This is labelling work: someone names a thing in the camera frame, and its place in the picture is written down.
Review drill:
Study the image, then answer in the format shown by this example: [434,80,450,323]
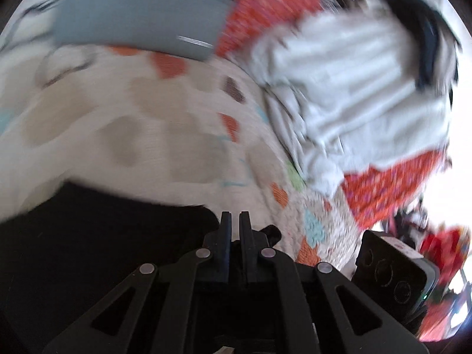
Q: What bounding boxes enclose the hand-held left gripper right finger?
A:
[239,211,430,354]

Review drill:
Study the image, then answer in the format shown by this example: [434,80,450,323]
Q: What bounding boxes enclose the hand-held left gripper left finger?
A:
[42,211,233,354]

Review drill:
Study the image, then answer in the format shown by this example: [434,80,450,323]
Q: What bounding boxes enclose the black pants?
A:
[0,181,281,354]

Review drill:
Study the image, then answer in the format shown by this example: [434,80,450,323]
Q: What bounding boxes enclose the red patterned cloth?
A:
[216,0,448,231]

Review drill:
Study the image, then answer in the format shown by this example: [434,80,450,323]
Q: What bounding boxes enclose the patchwork printed blanket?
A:
[0,0,364,270]

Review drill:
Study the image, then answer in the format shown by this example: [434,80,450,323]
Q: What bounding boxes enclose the white striped garment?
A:
[249,0,460,196]

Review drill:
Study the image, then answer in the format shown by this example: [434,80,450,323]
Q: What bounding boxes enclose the grey-blue pillow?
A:
[52,0,248,61]

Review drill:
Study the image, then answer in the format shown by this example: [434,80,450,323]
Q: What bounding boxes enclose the black garment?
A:
[363,0,463,91]

